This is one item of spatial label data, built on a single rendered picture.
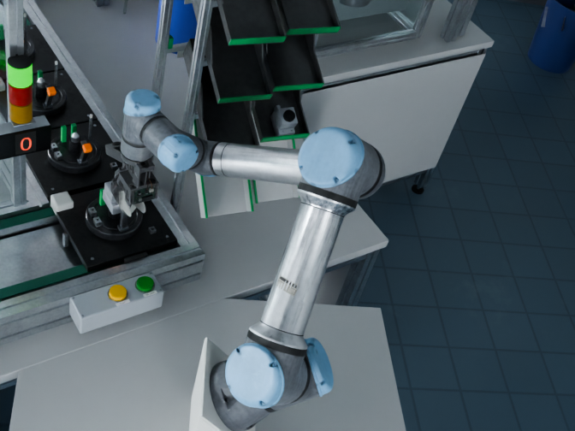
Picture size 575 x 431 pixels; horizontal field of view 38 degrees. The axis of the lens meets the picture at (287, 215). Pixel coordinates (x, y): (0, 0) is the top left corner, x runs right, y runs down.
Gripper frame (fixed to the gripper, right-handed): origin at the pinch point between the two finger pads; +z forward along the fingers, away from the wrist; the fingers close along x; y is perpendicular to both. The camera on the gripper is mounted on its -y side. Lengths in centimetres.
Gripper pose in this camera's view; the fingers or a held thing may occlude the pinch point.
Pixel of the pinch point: (127, 208)
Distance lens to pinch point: 204.3
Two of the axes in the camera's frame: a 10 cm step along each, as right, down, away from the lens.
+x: 8.3, -2.5, 5.0
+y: 5.2, 6.7, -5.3
